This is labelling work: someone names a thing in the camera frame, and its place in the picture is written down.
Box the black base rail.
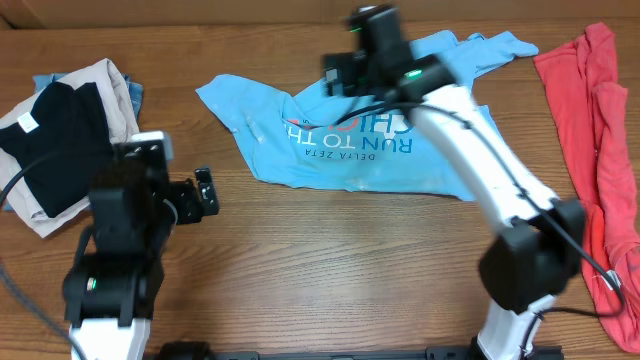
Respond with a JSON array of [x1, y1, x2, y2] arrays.
[[142, 342, 485, 360]]

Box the light blue printed t-shirt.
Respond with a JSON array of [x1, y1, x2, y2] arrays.
[[195, 29, 540, 202]]

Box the red t-shirt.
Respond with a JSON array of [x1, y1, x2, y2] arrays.
[[534, 23, 639, 353]]

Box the folded blue jeans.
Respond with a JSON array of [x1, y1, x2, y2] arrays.
[[4, 73, 144, 217]]

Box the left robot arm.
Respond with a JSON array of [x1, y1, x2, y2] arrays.
[[63, 140, 220, 359]]

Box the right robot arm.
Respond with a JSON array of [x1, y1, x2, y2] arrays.
[[323, 5, 585, 360]]

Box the folded black t-shirt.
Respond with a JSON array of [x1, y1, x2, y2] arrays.
[[1, 82, 111, 218]]

